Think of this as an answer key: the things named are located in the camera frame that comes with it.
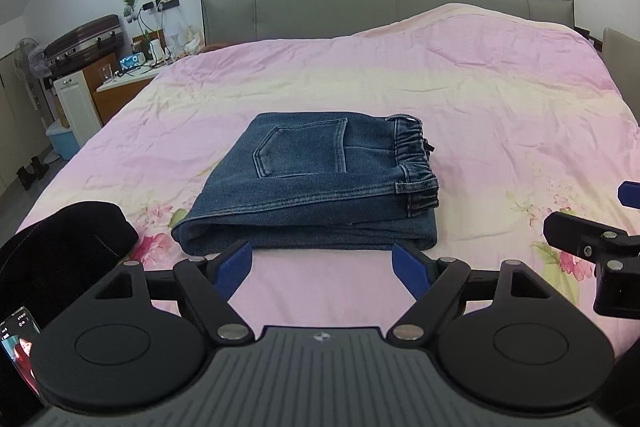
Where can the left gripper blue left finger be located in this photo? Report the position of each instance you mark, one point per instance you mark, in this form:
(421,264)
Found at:
(231,267)

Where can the standing electric fan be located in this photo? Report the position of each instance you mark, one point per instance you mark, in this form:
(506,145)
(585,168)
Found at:
(30,64)

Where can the black wall power strip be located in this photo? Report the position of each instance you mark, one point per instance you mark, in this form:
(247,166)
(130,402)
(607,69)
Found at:
(160,5)

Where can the wooden bedside desk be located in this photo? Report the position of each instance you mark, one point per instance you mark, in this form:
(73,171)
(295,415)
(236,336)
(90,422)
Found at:
(109,92)

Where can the black cap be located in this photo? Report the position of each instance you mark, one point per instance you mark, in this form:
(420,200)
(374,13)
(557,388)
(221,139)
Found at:
(47,266)

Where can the dark maroon suitcase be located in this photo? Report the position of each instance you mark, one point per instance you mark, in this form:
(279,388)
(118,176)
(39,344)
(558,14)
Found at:
(84,45)

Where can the smartphone with lit screen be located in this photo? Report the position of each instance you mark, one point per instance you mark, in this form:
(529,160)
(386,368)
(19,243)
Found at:
(18,332)

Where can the white cabinet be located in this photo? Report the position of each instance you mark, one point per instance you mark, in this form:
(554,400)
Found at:
(77,102)

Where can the blue denim jeans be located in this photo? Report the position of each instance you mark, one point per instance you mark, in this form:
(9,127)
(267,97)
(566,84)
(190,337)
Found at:
(335,180)

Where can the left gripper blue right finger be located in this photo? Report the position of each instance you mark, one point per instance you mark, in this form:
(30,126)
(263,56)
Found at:
(409,267)

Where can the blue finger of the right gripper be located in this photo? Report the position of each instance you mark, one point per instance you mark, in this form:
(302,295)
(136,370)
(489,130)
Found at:
(628,193)

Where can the light blue waste bin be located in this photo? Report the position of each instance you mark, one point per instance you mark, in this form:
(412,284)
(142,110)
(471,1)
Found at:
(63,140)

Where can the grey bedside panel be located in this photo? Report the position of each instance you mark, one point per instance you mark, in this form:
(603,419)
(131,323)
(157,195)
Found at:
(621,56)

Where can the black shoes on floor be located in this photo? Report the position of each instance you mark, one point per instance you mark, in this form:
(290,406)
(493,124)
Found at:
(29,175)

